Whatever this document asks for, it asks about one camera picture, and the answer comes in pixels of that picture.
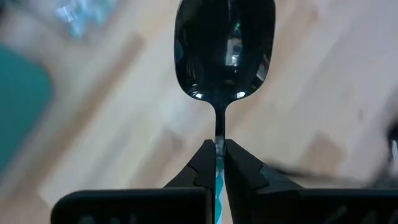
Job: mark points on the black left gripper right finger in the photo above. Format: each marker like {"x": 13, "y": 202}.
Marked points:
{"x": 248, "y": 186}

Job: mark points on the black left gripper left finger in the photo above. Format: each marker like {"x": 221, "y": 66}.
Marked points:
{"x": 199, "y": 174}

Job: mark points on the green plastic bin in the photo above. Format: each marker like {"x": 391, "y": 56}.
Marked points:
{"x": 21, "y": 109}

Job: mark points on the clear plastic bin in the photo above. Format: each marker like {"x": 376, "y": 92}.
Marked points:
{"x": 77, "y": 18}

